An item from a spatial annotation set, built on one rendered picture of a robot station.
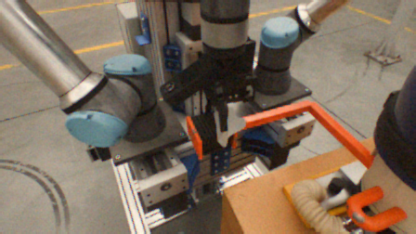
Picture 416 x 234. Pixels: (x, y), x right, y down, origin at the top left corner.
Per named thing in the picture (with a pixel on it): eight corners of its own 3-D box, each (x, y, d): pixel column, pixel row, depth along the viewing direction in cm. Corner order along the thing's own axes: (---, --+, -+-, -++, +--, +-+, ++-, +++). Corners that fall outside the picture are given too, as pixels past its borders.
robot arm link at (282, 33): (251, 62, 89) (255, 24, 80) (267, 47, 97) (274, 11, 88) (282, 72, 84) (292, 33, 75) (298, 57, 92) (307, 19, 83)
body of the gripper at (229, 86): (254, 104, 49) (262, 45, 41) (213, 115, 46) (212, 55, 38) (237, 83, 54) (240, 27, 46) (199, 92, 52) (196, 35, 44)
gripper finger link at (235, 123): (251, 146, 51) (247, 103, 48) (224, 154, 50) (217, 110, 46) (243, 139, 54) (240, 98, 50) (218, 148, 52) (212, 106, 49)
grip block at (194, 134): (199, 160, 52) (198, 143, 49) (187, 132, 58) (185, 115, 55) (236, 149, 55) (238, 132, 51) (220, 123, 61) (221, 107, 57)
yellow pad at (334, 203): (307, 230, 52) (315, 219, 49) (280, 190, 59) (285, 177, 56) (426, 180, 61) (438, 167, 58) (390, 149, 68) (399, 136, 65)
